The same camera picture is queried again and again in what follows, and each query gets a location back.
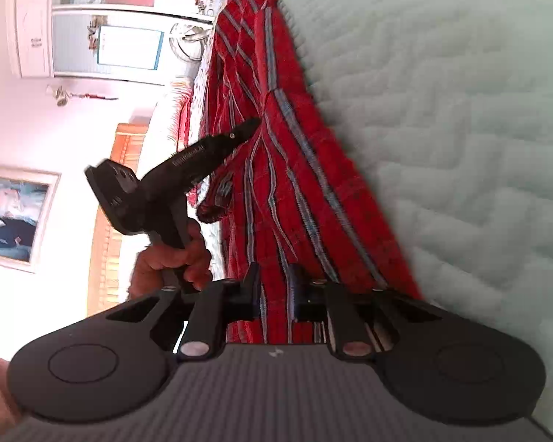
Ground rolled floral duvet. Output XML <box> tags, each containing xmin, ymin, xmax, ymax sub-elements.
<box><xmin>133</xmin><ymin>76</ymin><xmax>226</xmax><ymax>286</ymax></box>

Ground red cloth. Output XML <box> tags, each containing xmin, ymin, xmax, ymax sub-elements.
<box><xmin>175</xmin><ymin>87</ymin><xmax>208</xmax><ymax>148</ymax></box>

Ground frog print blanket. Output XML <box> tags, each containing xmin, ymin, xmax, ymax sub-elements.
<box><xmin>194</xmin><ymin>23</ymin><xmax>224</xmax><ymax>106</ymax></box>

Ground red plaid shirt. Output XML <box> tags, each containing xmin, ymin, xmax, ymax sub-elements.
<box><xmin>196</xmin><ymin>0</ymin><xmax>425</xmax><ymax>346</ymax></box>

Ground wooden headboard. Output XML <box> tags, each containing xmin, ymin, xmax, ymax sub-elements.
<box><xmin>87</xmin><ymin>122</ymin><xmax>155</xmax><ymax>305</ymax></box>

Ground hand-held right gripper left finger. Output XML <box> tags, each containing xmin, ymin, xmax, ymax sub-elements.
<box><xmin>105</xmin><ymin>262</ymin><xmax>263</xmax><ymax>361</ymax></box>

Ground person's left hand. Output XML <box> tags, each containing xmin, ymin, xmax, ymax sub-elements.
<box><xmin>129</xmin><ymin>218</ymin><xmax>213</xmax><ymax>299</ymax></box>

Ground wardrobe with sliding doors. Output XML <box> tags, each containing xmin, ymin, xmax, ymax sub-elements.
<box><xmin>7</xmin><ymin>0</ymin><xmax>233</xmax><ymax>86</ymax></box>

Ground bee print quilt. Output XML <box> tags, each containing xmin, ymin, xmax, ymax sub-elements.
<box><xmin>253</xmin><ymin>0</ymin><xmax>553</xmax><ymax>442</ymax></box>

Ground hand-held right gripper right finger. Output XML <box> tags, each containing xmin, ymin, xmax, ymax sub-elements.
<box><xmin>287</xmin><ymin>264</ymin><xmax>445</xmax><ymax>361</ymax></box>

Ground white electric fan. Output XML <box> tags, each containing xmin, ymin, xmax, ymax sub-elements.
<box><xmin>168</xmin><ymin>22</ymin><xmax>213</xmax><ymax>63</ymax></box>

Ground white poster with blue border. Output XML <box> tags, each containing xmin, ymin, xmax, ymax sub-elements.
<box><xmin>96</xmin><ymin>24</ymin><xmax>165</xmax><ymax>71</ymax></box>

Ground framed wall picture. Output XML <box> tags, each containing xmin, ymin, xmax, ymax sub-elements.
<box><xmin>0</xmin><ymin>163</ymin><xmax>62</xmax><ymax>273</ymax></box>

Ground hanging wall ornament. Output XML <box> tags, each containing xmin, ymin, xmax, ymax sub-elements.
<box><xmin>46</xmin><ymin>84</ymin><xmax>119</xmax><ymax>108</ymax></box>

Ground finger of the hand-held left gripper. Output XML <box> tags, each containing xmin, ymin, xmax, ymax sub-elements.
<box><xmin>207</xmin><ymin>117</ymin><xmax>262</xmax><ymax>166</ymax></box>

